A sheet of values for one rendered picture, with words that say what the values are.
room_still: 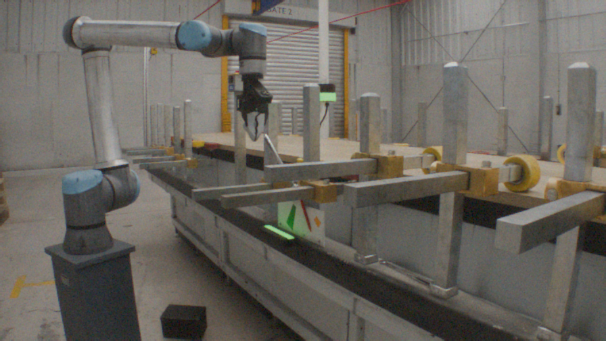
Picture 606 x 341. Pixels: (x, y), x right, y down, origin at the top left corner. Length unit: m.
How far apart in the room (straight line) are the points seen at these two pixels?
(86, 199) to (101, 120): 0.32
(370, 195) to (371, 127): 0.39
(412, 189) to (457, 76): 0.25
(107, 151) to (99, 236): 0.33
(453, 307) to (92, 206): 1.16
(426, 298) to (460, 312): 0.09
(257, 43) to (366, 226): 0.66
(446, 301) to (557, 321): 0.23
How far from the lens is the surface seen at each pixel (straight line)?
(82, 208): 1.47
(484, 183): 0.74
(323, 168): 0.83
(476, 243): 1.05
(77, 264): 1.43
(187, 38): 1.24
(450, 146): 0.79
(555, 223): 0.48
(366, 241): 1.00
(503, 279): 1.03
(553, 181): 0.69
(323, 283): 1.23
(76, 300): 1.54
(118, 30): 1.42
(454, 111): 0.78
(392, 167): 0.91
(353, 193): 0.57
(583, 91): 0.67
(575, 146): 0.67
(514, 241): 0.41
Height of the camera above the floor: 1.06
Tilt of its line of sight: 8 degrees down
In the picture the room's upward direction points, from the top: straight up
